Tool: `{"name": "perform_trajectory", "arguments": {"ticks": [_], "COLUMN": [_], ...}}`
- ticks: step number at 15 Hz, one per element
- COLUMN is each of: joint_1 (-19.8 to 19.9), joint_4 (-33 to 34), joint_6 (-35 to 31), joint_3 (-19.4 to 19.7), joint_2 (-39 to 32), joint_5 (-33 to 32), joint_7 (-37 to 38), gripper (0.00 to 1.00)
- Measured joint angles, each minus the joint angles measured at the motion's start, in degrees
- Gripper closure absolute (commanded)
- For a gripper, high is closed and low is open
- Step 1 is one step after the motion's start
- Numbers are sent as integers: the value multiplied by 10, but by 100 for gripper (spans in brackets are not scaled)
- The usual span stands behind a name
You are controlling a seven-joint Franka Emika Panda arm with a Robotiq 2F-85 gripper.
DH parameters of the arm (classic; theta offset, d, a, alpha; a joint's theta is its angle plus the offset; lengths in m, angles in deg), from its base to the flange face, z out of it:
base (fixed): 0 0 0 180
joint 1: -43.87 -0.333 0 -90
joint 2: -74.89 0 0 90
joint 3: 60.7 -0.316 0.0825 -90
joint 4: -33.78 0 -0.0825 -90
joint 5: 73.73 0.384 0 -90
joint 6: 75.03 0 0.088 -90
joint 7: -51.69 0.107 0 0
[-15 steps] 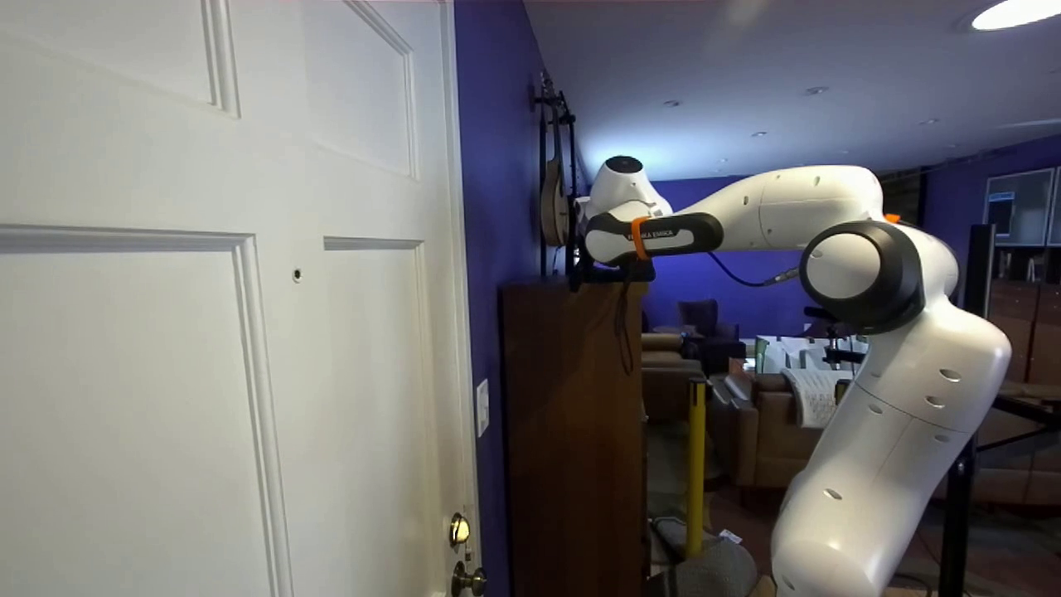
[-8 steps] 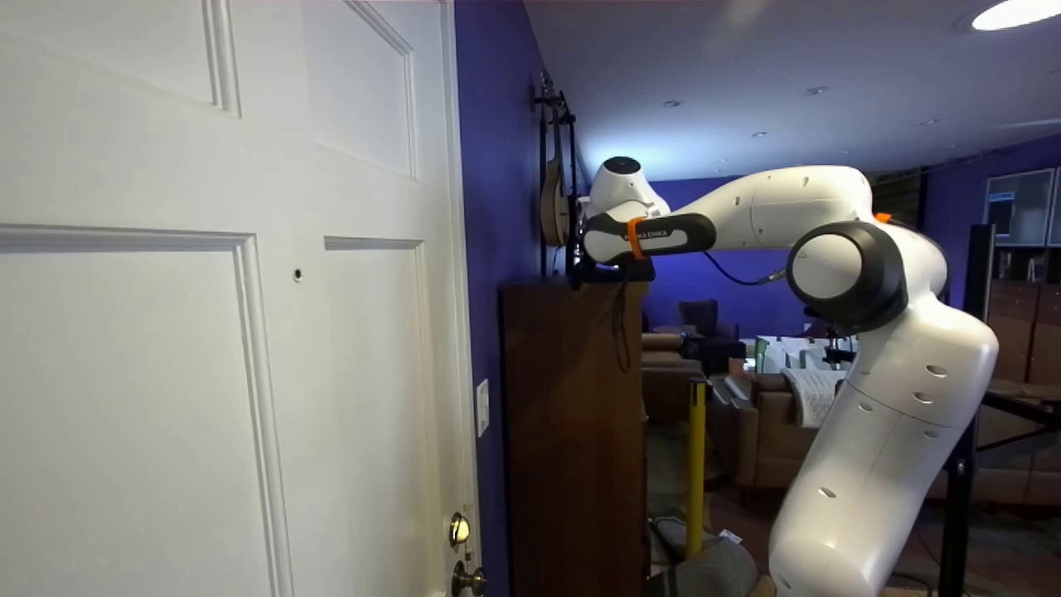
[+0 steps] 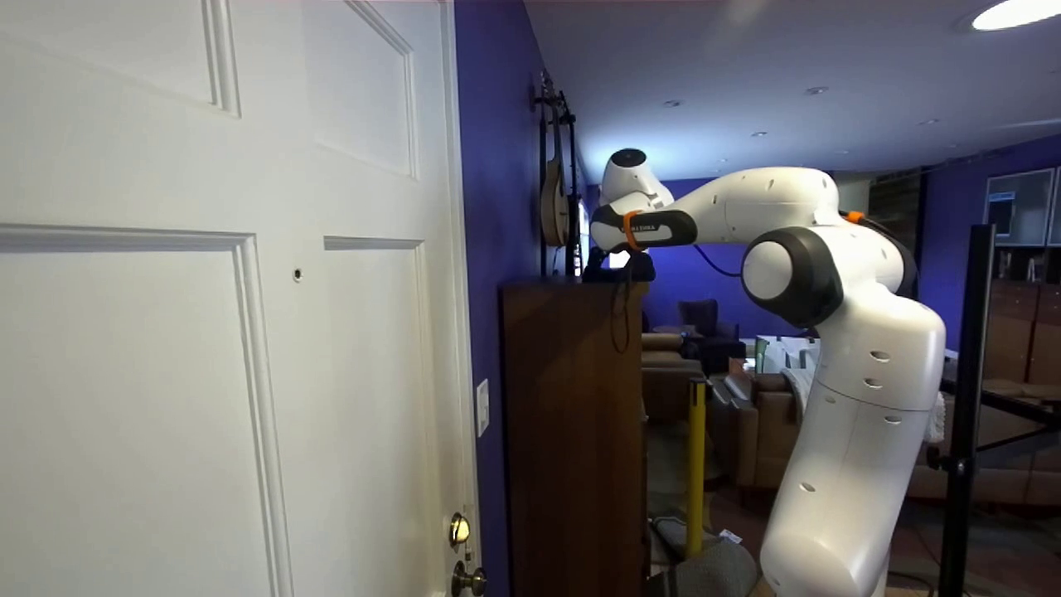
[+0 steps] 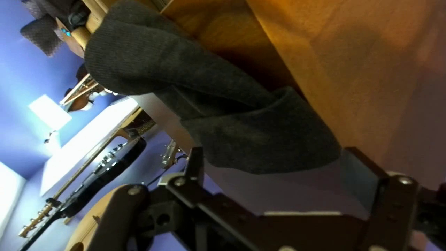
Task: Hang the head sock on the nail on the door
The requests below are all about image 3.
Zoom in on dark round door knob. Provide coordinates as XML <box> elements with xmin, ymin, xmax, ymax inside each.
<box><xmin>448</xmin><ymin>560</ymin><xmax>489</xmax><ymax>597</ymax></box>

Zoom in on white panelled door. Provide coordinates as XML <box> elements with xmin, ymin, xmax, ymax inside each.
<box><xmin>0</xmin><ymin>0</ymin><xmax>480</xmax><ymax>597</ymax></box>

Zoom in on brown wooden bookshelf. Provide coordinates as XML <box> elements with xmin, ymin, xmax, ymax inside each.
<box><xmin>498</xmin><ymin>274</ymin><xmax>652</xmax><ymax>597</ymax></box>

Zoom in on yellow pole stand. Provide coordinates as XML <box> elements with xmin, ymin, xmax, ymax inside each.
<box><xmin>645</xmin><ymin>373</ymin><xmax>761</xmax><ymax>597</ymax></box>

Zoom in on brown cardboard boxes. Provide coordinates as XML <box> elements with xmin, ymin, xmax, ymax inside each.
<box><xmin>640</xmin><ymin>328</ymin><xmax>817</xmax><ymax>499</ymax></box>

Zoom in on black vertical stand pole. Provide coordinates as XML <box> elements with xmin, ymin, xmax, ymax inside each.
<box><xmin>936</xmin><ymin>223</ymin><xmax>996</xmax><ymax>597</ymax></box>

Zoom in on glass fronted cabinet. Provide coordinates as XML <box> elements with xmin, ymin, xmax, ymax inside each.
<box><xmin>980</xmin><ymin>161</ymin><xmax>1061</xmax><ymax>284</ymax></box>

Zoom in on round ceiling light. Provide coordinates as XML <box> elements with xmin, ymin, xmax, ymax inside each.
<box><xmin>968</xmin><ymin>0</ymin><xmax>1061</xmax><ymax>36</ymax></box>

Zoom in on black metal wall ornament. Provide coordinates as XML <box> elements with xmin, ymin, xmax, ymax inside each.
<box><xmin>527</xmin><ymin>73</ymin><xmax>590</xmax><ymax>281</ymax></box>

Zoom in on black camera on pole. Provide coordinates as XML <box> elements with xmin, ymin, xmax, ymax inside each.
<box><xmin>676</xmin><ymin>328</ymin><xmax>749</xmax><ymax>380</ymax></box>

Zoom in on white light switch plate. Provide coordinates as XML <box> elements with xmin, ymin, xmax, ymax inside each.
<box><xmin>475</xmin><ymin>376</ymin><xmax>495</xmax><ymax>441</ymax></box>

